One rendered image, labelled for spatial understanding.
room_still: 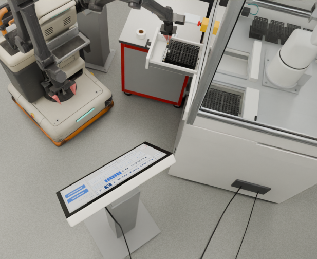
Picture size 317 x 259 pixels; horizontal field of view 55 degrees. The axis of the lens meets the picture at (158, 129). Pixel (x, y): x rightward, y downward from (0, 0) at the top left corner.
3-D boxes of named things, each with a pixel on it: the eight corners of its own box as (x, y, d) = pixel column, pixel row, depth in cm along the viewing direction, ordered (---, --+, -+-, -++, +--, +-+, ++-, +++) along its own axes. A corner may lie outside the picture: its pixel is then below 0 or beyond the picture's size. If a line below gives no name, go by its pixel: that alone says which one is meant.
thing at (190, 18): (182, 21, 235) (182, 19, 233) (184, 14, 239) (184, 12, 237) (198, 25, 234) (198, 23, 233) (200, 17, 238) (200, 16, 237)
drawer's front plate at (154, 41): (145, 69, 203) (146, 58, 193) (155, 38, 216) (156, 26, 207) (147, 69, 203) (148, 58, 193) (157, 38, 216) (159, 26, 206)
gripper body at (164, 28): (175, 35, 187) (175, 26, 181) (159, 33, 188) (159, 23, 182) (177, 28, 190) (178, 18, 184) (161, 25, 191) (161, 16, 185)
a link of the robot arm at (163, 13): (128, -20, 137) (124, 5, 139) (139, -20, 135) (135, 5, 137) (166, 6, 176) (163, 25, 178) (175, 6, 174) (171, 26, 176)
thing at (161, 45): (148, 66, 202) (149, 60, 197) (157, 38, 214) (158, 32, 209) (206, 80, 201) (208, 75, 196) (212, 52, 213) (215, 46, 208)
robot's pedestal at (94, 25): (77, 65, 299) (63, 1, 232) (88, 43, 313) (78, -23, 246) (106, 73, 299) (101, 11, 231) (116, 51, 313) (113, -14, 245)
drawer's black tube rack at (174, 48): (161, 64, 204) (162, 57, 198) (167, 45, 212) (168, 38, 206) (193, 72, 203) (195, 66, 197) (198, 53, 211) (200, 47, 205)
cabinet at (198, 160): (165, 178, 255) (180, 136, 184) (188, 82, 303) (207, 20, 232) (276, 207, 252) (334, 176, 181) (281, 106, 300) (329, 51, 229)
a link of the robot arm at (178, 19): (165, 5, 171) (162, 21, 173) (185, 8, 170) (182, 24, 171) (167, 10, 183) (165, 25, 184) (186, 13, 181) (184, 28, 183)
